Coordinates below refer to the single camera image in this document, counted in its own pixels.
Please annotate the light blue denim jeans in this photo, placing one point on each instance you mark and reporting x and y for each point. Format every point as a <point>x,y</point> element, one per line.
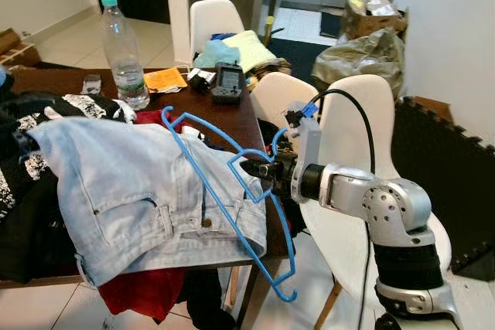
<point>131,183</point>

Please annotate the blue plastic hanger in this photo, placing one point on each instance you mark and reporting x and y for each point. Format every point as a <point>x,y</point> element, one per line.
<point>288,297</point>

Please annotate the black garment white print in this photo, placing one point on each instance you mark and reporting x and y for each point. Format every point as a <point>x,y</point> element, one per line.
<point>100,106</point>

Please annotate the white plastic chair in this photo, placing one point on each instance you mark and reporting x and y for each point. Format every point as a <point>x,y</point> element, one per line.
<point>387,137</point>
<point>216,21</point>
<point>278,94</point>

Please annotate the black handheld device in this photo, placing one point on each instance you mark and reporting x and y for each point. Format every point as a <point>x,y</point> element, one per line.
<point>228,83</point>

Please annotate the small black white adapter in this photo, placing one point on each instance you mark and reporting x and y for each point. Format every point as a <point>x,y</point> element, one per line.
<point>201,77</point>

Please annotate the teal cloth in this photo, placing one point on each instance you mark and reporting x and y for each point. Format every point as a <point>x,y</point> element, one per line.
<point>213,56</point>

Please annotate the pale yellow cushion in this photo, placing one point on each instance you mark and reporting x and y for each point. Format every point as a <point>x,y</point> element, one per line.
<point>247,48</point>

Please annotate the orange paper packet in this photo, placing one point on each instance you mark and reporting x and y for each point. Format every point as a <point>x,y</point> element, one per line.
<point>165,79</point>

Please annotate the plain black garment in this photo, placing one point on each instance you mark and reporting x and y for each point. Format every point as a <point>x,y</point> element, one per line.
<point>31,237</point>
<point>207,299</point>

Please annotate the olive plastic bag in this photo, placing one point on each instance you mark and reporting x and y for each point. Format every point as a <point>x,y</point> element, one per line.
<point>363,59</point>

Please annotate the black foam mat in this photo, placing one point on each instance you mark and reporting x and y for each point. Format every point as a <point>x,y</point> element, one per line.
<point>441,175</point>

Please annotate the red garment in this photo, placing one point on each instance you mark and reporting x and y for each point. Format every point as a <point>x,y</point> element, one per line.
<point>143,291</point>

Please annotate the clear bottle teal cap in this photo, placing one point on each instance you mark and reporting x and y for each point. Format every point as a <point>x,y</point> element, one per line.
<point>124,52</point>

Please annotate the brown cardboard box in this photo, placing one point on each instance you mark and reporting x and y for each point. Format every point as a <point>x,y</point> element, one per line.
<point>363,25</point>

